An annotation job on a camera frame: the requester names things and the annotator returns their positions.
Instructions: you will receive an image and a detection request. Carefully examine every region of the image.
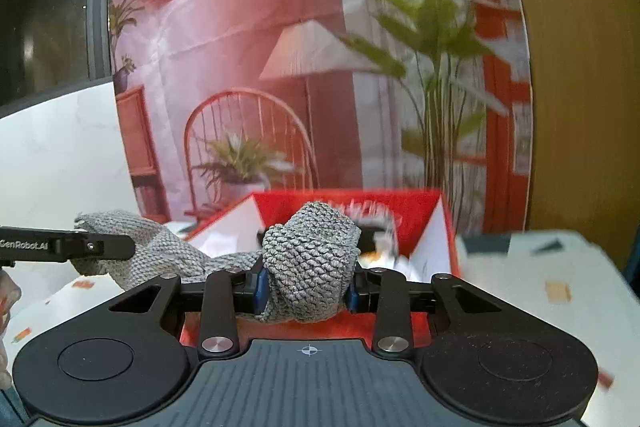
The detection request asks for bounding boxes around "yellow wooden board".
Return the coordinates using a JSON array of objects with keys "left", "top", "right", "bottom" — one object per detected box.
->
[{"left": 522, "top": 0, "right": 639, "bottom": 267}]

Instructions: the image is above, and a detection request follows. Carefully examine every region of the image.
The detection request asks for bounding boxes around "red cardboard box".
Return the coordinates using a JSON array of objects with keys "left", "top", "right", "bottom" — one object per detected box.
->
[{"left": 178, "top": 188, "right": 461, "bottom": 350}]

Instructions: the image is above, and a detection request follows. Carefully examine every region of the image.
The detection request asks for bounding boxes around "person's left hand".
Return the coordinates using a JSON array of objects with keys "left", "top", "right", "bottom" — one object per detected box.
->
[{"left": 0, "top": 270, "right": 22, "bottom": 390}]

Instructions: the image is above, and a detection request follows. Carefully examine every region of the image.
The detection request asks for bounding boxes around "grey knitted cloth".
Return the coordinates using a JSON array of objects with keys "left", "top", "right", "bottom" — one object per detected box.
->
[{"left": 73, "top": 208, "right": 359, "bottom": 323}]

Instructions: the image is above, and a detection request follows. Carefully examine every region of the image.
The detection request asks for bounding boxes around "white patterned table cloth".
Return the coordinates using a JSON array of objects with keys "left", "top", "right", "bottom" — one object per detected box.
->
[{"left": 1, "top": 231, "right": 639, "bottom": 426}]

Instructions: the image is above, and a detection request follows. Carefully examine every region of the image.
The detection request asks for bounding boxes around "printed room backdrop cloth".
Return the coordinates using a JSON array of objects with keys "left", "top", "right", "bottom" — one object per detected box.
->
[{"left": 108, "top": 0, "right": 533, "bottom": 233}]

